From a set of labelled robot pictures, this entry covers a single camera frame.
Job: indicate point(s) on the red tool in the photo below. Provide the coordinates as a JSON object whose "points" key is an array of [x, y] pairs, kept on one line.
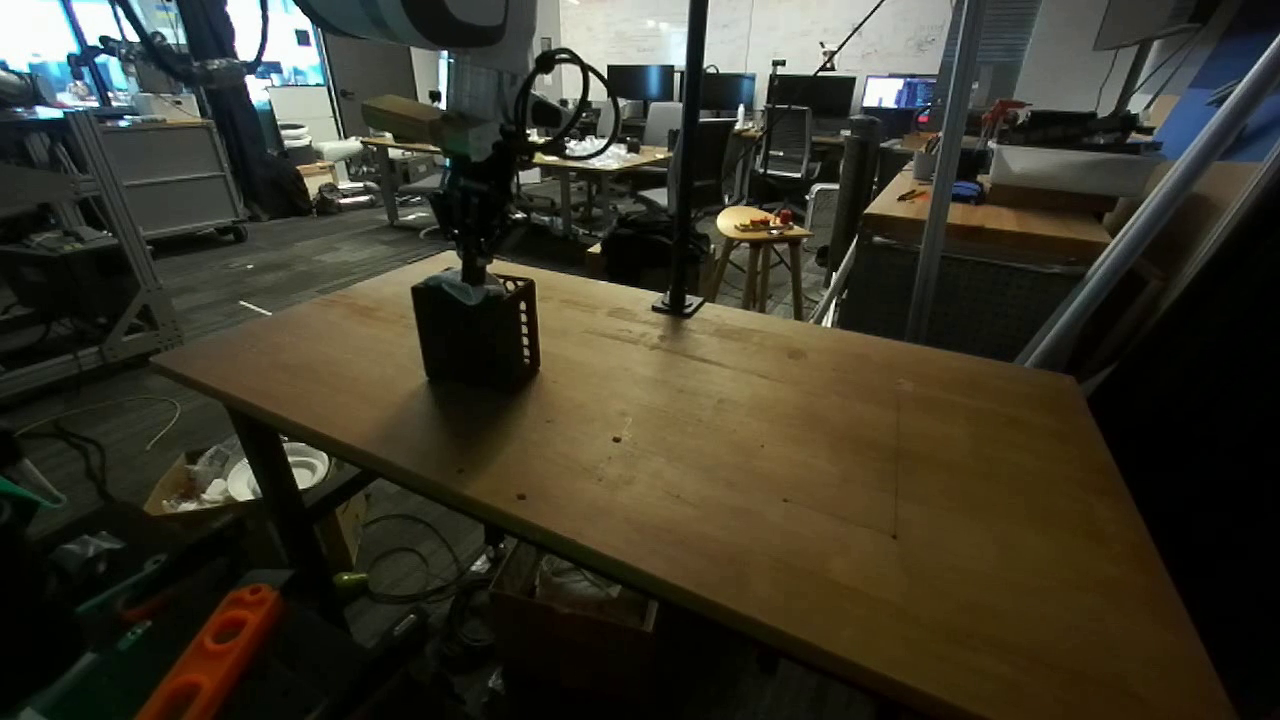
{"points": [[752, 221]]}

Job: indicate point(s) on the dark computer monitor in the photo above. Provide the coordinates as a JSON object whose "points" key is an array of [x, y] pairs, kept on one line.
{"points": [[727, 88], [810, 99], [644, 81]]}

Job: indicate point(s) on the black perforated basket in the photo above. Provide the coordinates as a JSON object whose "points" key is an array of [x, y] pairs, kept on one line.
{"points": [[475, 342]]}

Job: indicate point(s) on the grey metal shelving rack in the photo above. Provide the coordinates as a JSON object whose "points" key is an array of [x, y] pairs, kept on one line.
{"points": [[122, 227]]}

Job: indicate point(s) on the grey office chair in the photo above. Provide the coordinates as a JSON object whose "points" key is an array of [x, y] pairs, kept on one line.
{"points": [[785, 142]]}

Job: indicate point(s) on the slanted aluminium pole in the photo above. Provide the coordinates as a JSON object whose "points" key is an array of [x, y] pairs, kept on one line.
{"points": [[1145, 214]]}

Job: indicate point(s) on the white plate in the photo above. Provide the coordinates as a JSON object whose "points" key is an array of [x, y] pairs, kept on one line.
{"points": [[301, 464]]}

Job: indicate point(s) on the black vertical pole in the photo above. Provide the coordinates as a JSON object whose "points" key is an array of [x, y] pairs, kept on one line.
{"points": [[684, 162]]}

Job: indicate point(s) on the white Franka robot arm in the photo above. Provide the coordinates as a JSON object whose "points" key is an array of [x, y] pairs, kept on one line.
{"points": [[401, 19]]}

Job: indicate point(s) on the white office chair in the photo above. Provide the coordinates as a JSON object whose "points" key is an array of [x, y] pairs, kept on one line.
{"points": [[660, 121]]}

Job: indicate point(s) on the black table leg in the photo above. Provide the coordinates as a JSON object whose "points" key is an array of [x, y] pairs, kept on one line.
{"points": [[275, 492]]}

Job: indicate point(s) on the wooden office desk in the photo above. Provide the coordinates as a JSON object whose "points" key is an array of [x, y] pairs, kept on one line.
{"points": [[603, 162], [393, 150]]}

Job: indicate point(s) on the upright aluminium pole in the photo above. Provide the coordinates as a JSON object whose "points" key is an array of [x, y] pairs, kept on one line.
{"points": [[943, 174]]}

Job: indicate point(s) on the round wooden stool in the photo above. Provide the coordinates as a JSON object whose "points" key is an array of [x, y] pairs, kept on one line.
{"points": [[752, 227]]}

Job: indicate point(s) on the open cardboard tray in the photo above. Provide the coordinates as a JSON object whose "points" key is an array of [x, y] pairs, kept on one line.
{"points": [[184, 487]]}

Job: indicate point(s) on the grey drawer cabinet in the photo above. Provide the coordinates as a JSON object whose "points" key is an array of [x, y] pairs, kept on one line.
{"points": [[175, 183]]}

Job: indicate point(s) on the lit blue computer monitor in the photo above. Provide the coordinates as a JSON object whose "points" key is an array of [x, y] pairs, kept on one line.
{"points": [[899, 92]]}

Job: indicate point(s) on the blue board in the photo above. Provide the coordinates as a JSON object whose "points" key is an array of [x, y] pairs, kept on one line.
{"points": [[1220, 85]]}

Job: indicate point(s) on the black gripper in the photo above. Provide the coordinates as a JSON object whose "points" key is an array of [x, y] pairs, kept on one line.
{"points": [[486, 174]]}

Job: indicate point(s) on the wood-topped workbench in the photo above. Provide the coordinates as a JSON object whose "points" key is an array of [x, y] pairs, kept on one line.
{"points": [[973, 227]]}

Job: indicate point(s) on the brown cardboard box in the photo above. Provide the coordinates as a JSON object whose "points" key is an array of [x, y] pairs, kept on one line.
{"points": [[572, 623]]}

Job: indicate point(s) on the orange plastic case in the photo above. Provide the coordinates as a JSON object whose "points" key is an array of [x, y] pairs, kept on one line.
{"points": [[212, 655]]}

